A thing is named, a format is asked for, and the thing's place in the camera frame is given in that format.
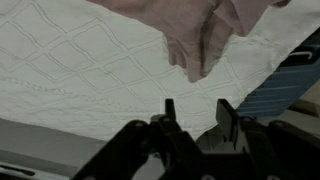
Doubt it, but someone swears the white bed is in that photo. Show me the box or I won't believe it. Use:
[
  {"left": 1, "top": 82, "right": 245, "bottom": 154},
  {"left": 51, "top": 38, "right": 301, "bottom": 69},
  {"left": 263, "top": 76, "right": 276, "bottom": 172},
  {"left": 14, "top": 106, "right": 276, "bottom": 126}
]
[{"left": 0, "top": 0, "right": 320, "bottom": 143}]

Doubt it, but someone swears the blue ribbed hard suitcase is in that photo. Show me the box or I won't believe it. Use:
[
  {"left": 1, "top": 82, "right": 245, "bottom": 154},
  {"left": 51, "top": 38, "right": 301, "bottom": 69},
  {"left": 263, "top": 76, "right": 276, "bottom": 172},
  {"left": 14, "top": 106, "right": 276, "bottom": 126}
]
[{"left": 234, "top": 28, "right": 320, "bottom": 118}]

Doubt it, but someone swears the mauve button-up shirt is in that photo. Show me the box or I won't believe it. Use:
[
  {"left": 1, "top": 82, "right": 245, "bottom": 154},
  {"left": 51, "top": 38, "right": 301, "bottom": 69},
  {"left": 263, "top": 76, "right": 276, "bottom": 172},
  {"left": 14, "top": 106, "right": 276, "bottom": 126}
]
[{"left": 85, "top": 0, "right": 293, "bottom": 84}]

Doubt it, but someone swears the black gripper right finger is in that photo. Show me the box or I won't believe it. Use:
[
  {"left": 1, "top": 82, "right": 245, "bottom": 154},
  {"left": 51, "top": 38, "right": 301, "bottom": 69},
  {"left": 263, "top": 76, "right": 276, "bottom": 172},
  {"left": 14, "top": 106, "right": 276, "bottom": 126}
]
[{"left": 215, "top": 98, "right": 320, "bottom": 180}]

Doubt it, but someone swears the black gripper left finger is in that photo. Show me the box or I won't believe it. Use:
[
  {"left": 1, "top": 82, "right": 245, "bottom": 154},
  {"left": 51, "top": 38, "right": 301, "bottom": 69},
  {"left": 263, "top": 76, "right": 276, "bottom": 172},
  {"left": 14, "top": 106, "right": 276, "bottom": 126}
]
[{"left": 71, "top": 98, "right": 203, "bottom": 180}]

